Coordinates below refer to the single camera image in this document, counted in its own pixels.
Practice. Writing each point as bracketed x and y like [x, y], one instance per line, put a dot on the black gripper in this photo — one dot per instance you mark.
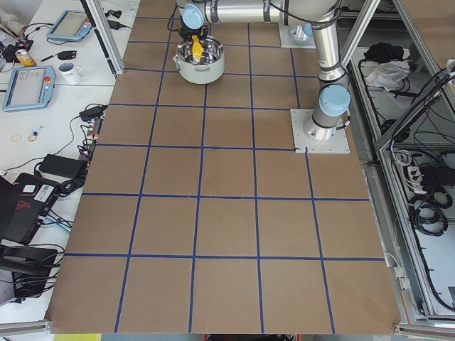
[192, 34]

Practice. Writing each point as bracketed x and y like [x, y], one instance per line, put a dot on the yellow corn cob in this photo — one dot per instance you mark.
[196, 49]

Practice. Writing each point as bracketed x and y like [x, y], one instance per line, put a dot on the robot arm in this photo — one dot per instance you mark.
[333, 97]

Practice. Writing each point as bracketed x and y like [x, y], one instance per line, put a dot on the mint green cooking pot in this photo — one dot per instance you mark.
[210, 68]

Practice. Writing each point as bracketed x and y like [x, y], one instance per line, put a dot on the blue teach pendant far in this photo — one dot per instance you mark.
[72, 26]

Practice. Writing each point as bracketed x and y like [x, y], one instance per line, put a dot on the blue teach pendant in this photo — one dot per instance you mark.
[72, 26]
[29, 88]

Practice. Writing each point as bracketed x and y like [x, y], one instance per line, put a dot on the white mug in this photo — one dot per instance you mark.
[71, 73]

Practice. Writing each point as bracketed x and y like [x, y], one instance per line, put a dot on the black power adapter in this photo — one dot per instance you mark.
[93, 112]

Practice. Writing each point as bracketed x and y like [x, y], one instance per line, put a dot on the black power strip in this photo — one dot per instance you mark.
[91, 131]

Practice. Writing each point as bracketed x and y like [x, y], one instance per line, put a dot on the black pen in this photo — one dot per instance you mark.
[49, 57]

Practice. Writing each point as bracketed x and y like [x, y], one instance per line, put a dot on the blue teach pendant near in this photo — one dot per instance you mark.
[29, 88]

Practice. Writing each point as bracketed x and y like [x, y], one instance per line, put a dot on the yellow drink can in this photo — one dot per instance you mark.
[25, 58]

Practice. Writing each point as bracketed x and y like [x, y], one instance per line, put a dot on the black power brick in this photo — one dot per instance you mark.
[62, 166]

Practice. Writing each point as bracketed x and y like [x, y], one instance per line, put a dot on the white crumpled cloth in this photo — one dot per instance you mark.
[389, 75]

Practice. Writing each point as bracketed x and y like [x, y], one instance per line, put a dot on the aluminium frame post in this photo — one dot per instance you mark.
[96, 15]

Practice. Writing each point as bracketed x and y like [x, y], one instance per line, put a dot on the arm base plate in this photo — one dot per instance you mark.
[300, 36]
[310, 138]

